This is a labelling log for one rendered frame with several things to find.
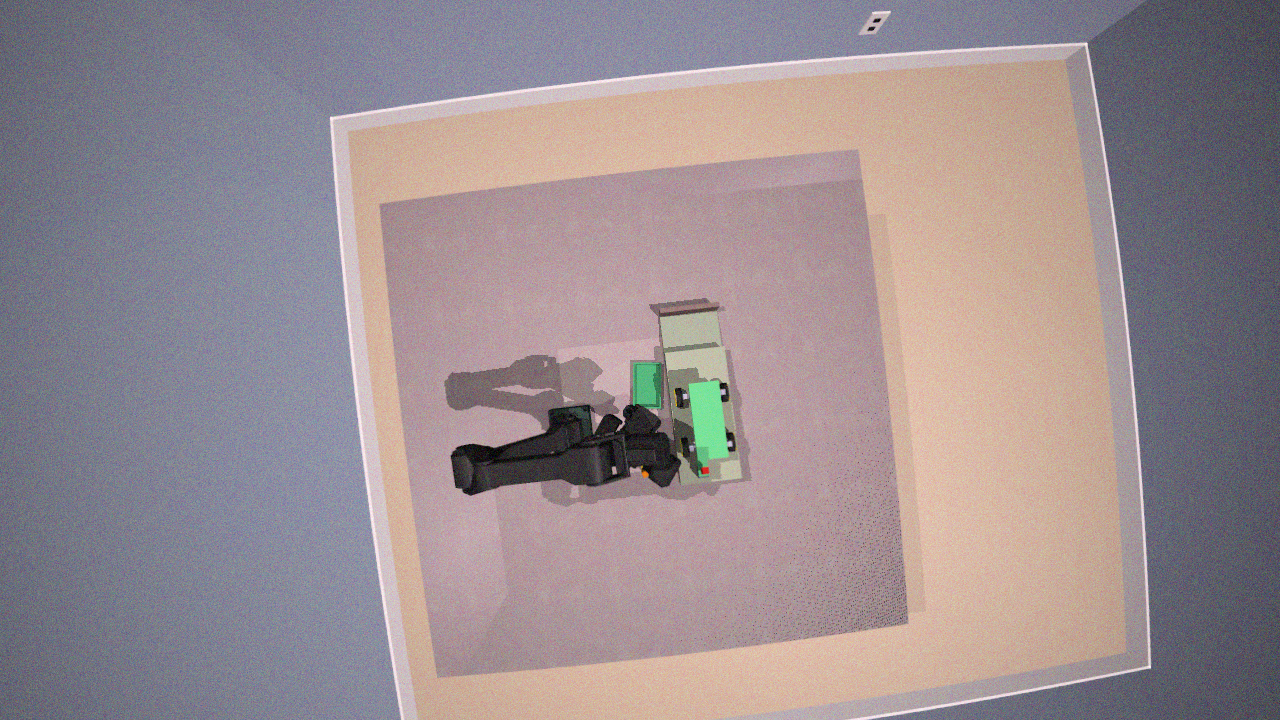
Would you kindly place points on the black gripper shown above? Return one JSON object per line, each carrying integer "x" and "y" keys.
{"x": 661, "y": 475}

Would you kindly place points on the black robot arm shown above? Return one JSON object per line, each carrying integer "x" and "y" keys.
{"x": 579, "y": 461}

